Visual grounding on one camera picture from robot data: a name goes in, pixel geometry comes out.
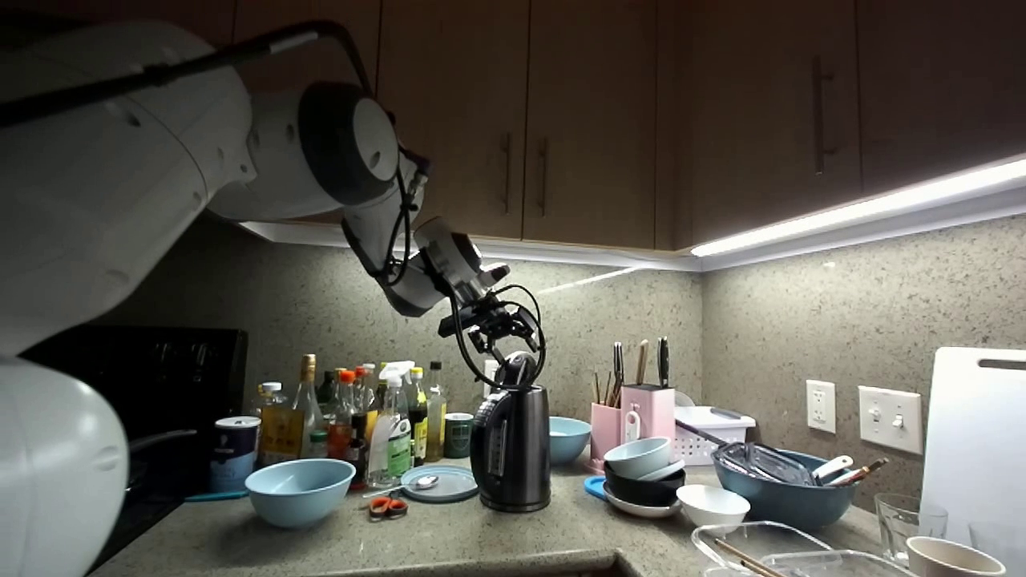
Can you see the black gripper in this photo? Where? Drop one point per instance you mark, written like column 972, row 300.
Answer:
column 477, row 305

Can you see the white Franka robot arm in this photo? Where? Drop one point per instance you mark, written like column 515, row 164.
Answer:
column 130, row 170

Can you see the black electric kettle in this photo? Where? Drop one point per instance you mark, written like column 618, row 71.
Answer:
column 515, row 452

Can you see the clear yellow liquid bottle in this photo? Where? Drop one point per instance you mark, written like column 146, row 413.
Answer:
column 436, row 413

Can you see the green can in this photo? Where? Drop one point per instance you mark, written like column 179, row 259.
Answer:
column 460, row 437

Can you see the short led strip light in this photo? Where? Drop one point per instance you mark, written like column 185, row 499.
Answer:
column 578, row 255

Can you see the pink utensil holder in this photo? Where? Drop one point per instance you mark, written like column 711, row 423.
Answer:
column 605, row 430

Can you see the pink knife block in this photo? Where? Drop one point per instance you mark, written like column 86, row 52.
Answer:
column 647, row 410

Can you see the pale blue stacked bowl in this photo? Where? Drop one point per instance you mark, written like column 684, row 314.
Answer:
column 640, row 456

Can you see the red capped sauce bottle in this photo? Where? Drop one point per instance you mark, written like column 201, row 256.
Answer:
column 342, row 418

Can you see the black bowl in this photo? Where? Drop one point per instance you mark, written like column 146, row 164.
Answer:
column 643, row 487

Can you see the small orange red object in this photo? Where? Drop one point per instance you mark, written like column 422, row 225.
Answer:
column 384, row 505

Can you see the tall glass wine bottle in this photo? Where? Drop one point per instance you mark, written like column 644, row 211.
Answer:
column 307, row 410

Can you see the white plastic container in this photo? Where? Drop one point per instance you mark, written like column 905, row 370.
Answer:
column 711, row 430

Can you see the brown cabinet door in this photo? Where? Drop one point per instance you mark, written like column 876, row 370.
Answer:
column 460, row 107
column 940, row 83
column 593, row 117
column 764, row 117

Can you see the yellow oil jar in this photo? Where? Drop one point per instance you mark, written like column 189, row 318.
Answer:
column 274, row 423

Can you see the light blue bowl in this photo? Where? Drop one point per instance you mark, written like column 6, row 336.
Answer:
column 299, row 491

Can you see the small white bowl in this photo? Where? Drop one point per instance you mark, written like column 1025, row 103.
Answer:
column 711, row 505

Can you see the metal whisk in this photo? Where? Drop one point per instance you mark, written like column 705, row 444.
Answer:
column 762, row 461

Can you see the blue white canister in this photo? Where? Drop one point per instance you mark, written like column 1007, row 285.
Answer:
column 232, row 449

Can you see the large dark blue bowl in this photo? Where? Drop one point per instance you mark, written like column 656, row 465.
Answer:
column 786, row 499

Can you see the clear glass baking dish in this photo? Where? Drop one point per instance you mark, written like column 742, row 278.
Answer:
column 769, row 546

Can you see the black stove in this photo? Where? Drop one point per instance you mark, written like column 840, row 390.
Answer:
column 161, row 390

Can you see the long led strip light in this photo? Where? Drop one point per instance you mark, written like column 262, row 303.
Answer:
column 855, row 211

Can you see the clear drinking glass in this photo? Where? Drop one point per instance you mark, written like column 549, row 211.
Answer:
column 905, row 521

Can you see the white cutting board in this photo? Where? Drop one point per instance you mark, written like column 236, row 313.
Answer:
column 978, row 437

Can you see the white wall outlet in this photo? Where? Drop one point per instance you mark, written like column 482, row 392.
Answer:
column 820, row 406

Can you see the white light switch plate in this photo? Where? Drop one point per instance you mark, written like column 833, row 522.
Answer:
column 890, row 418

